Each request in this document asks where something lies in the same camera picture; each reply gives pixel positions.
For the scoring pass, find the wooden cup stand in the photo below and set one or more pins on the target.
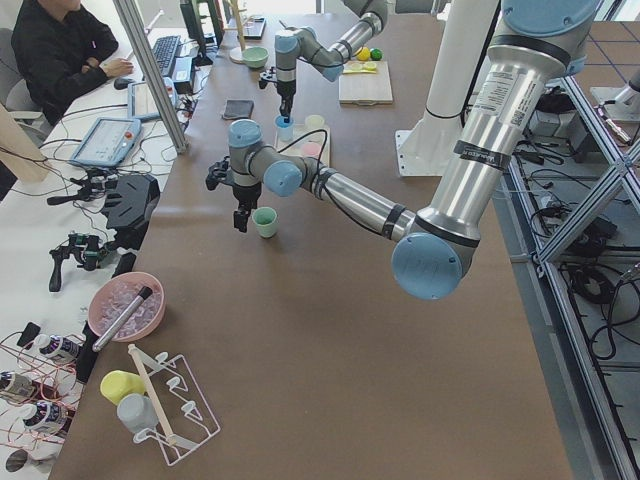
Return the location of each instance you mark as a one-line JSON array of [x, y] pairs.
[[236, 54]]

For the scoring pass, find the cream rabbit tray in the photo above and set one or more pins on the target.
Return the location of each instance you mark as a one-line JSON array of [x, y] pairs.
[[302, 144]]

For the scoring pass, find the blue cup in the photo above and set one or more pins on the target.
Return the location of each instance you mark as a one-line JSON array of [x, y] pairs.
[[284, 128]]

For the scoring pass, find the white wire cup rack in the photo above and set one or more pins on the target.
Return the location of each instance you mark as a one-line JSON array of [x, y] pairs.
[[186, 421]]

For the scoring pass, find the wooden cutting board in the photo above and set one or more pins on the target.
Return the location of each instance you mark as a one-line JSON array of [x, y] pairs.
[[366, 90]]

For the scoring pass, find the yellow lemon left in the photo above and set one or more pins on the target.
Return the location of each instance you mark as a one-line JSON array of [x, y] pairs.
[[363, 54]]

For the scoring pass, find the yellow cup on rack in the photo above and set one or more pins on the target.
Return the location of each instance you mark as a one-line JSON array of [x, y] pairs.
[[117, 384]]

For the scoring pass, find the black device shell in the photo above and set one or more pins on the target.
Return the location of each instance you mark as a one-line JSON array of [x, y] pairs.
[[128, 208]]

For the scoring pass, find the pink bowl with ice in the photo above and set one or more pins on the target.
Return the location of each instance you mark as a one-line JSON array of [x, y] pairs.
[[119, 293]]

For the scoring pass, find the metal muddler in bowl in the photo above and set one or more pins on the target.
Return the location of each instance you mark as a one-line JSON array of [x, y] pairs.
[[120, 317]]

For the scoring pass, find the green lime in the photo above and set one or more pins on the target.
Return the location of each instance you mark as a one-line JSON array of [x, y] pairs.
[[376, 54]]

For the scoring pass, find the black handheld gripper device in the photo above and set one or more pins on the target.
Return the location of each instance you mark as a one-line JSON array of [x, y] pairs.
[[93, 186]]

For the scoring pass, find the purple label bottle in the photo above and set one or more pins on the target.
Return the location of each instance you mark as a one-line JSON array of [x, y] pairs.
[[58, 349]]

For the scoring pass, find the small teach pendant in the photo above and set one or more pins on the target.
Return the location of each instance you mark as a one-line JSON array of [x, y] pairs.
[[141, 104]]

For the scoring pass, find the green cup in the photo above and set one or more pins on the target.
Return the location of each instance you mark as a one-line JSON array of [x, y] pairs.
[[265, 220]]

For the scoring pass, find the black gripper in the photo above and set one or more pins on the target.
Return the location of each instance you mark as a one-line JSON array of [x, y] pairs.
[[286, 93], [245, 193]]

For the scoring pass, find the grey cup on rack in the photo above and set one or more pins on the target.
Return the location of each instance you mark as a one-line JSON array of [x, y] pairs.
[[136, 412]]

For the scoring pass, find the green bowl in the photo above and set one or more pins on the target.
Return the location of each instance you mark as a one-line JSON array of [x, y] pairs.
[[255, 57]]

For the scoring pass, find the pink cup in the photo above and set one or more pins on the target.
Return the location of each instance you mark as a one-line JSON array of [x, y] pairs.
[[311, 149]]

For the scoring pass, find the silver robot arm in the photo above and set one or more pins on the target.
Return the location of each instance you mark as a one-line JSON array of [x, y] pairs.
[[534, 42], [293, 44]]

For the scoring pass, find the black keyboard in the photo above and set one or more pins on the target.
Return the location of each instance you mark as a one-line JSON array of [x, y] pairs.
[[165, 51]]

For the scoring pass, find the large teach pendant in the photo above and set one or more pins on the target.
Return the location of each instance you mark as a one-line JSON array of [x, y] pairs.
[[107, 143]]

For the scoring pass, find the seated person in black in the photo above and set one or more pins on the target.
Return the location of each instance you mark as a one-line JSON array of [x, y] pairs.
[[63, 52]]

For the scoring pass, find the grey folded cloth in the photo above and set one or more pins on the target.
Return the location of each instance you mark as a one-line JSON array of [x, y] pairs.
[[236, 109]]

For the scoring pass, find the aluminium frame post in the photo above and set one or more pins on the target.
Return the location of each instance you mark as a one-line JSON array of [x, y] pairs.
[[132, 22]]

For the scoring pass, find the cream white cup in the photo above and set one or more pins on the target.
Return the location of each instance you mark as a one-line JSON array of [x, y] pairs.
[[314, 124]]

